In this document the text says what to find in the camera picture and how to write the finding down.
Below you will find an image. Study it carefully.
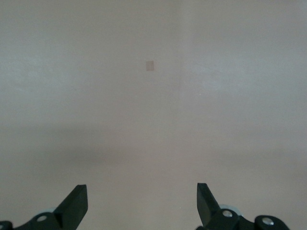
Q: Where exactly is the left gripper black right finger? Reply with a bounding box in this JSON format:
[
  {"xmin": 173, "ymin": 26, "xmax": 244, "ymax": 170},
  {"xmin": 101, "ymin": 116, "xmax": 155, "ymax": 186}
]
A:
[{"xmin": 195, "ymin": 183, "xmax": 292, "ymax": 230}]

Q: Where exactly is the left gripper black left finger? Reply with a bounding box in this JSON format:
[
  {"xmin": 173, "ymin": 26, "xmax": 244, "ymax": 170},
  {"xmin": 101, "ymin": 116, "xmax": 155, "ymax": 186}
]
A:
[{"xmin": 0, "ymin": 184, "xmax": 89, "ymax": 230}]

